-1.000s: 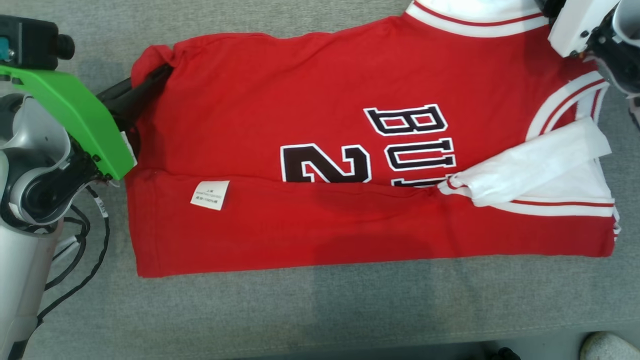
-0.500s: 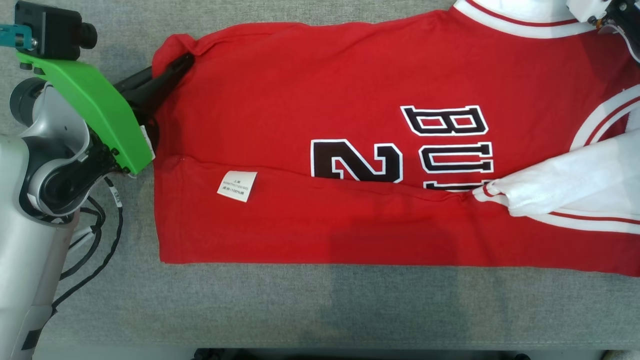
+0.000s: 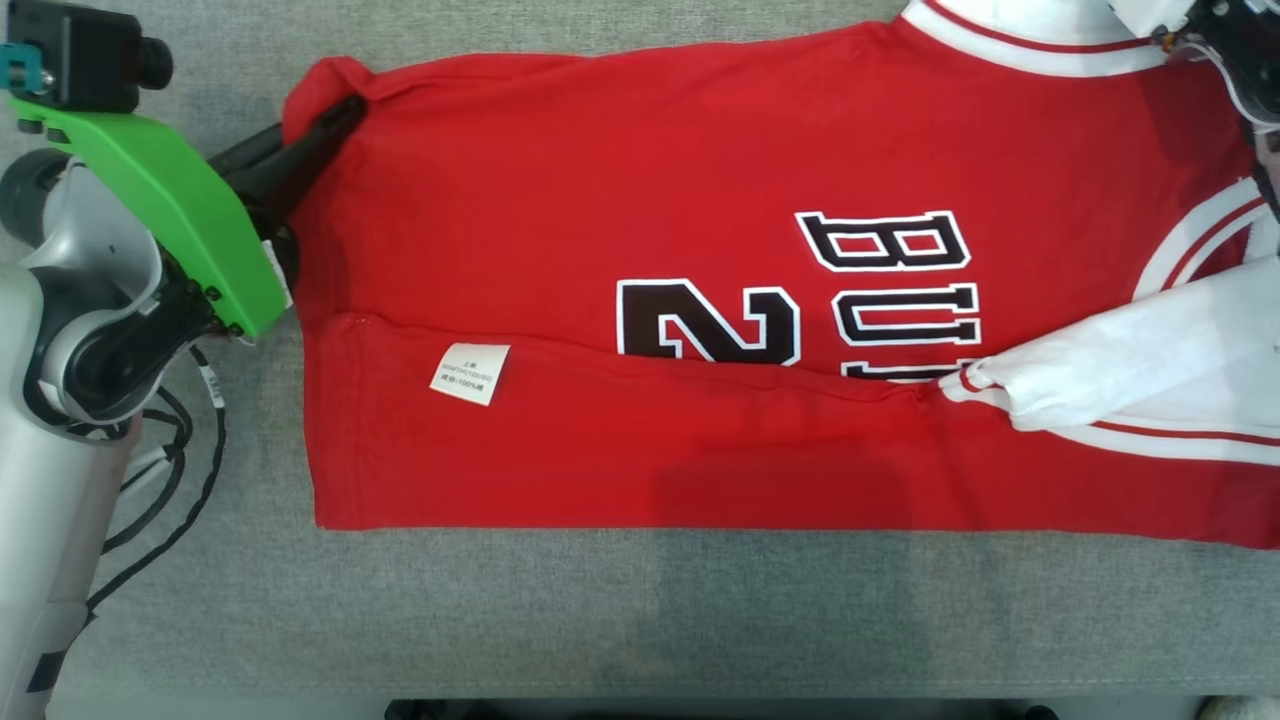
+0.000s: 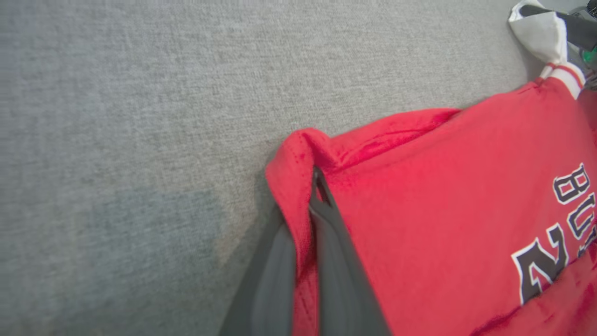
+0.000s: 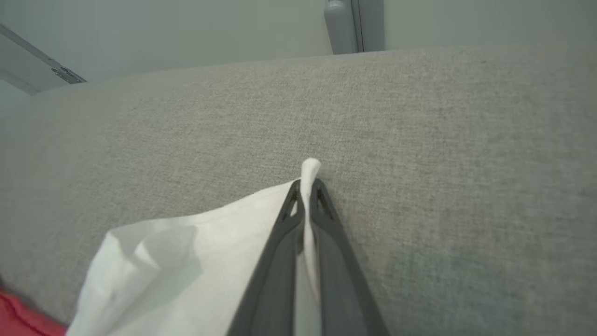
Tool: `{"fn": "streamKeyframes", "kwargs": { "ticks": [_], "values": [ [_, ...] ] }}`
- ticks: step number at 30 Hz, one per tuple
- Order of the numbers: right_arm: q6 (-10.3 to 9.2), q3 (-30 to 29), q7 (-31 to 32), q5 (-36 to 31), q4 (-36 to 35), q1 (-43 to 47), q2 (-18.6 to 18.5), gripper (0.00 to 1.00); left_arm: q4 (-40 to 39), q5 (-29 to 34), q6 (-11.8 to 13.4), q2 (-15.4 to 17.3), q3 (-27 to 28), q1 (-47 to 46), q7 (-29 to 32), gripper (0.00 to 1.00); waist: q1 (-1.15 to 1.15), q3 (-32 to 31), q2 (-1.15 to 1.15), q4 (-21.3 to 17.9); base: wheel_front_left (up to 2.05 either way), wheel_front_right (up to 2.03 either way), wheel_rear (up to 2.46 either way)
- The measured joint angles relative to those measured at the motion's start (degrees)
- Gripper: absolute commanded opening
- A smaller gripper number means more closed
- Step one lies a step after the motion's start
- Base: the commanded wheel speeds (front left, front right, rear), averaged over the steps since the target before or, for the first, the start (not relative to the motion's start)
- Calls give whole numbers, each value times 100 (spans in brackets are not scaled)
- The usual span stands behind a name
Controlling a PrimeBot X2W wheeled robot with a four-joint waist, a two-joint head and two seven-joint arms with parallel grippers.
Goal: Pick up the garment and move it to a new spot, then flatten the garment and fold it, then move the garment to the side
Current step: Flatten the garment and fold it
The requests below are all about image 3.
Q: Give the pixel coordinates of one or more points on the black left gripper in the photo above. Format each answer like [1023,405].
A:
[282,255]

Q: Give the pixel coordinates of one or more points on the red white Bulls jersey shirt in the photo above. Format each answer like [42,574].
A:
[600,180]

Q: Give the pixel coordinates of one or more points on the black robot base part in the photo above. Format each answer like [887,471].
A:
[1030,714]

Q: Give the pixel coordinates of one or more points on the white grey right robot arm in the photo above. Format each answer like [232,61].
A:
[1245,50]

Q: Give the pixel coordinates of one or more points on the grey fabric sofa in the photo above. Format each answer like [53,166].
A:
[600,620]

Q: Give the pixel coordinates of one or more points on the white shoe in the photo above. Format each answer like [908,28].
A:
[1245,712]

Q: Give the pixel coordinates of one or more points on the bright green camera bracket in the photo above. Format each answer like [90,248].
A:
[190,210]

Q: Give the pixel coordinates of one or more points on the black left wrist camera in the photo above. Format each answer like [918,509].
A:
[90,50]

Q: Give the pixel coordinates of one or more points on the white camera bracket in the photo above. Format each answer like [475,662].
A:
[1145,12]

